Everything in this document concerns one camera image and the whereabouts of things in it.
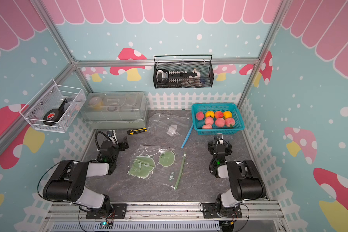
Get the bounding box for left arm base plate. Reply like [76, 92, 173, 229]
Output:
[86, 204, 127, 219]

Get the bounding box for translucent green storage box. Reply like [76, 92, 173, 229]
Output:
[80, 92, 148, 130]

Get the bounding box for yellow peach left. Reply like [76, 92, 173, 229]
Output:
[205, 111, 215, 118]

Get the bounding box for clear acrylic wall bin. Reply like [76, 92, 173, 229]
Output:
[19, 79, 86, 133]

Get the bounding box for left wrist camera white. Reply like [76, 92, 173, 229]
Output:
[106, 130, 118, 144]

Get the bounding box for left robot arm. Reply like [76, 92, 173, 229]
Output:
[37, 130, 129, 221]

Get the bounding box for small green circuit board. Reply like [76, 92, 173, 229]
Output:
[99, 221, 114, 230]

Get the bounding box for pink peach front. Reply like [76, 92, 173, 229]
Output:
[202, 124, 213, 130]

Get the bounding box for black wire mesh basket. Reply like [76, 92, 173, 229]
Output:
[153, 55, 214, 89]

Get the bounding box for white black items in basket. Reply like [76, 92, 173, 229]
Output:
[153, 69, 201, 88]

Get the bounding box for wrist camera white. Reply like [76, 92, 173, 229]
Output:
[106, 130, 118, 144]
[215, 133, 224, 145]

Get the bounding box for large pink peach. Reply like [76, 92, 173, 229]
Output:
[215, 118, 225, 128]

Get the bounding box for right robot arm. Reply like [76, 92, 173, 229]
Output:
[207, 134, 266, 218]

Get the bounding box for yellow peach right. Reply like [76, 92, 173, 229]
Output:
[223, 111, 233, 119]

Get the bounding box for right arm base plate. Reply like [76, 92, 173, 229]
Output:
[200, 203, 243, 219]

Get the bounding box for teal plastic basket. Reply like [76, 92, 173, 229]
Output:
[191, 103, 245, 135]

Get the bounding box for red orange peach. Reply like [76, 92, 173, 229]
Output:
[215, 111, 224, 119]

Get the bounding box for green zipper bag with coasters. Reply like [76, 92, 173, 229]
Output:
[128, 145, 186, 190]

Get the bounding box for yellow peach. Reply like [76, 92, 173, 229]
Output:
[223, 111, 233, 119]
[205, 111, 215, 118]

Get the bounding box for clear blue zip-top bag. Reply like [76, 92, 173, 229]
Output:
[148, 113, 192, 147]

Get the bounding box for yellow black utility knife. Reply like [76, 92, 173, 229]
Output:
[127, 128, 148, 135]

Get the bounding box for black tape roll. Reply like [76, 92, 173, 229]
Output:
[43, 99, 68, 126]

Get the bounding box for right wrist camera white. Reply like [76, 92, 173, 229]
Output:
[215, 133, 224, 145]

